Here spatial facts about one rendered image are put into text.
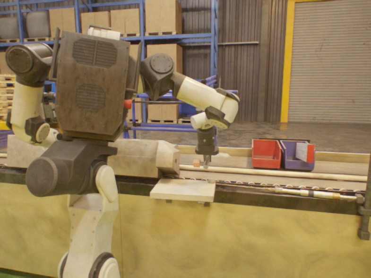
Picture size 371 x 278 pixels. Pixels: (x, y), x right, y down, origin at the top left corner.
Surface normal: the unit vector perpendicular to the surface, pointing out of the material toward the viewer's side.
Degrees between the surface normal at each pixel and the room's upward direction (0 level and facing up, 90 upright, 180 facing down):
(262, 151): 88
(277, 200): 90
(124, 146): 80
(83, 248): 76
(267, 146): 88
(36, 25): 89
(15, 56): 101
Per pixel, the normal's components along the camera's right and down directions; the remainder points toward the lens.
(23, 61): 0.01, 0.37
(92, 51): 0.23, -0.07
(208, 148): -0.21, 0.57
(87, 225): -0.31, -0.08
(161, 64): 0.15, -0.35
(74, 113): 0.20, 0.19
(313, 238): -0.23, 0.18
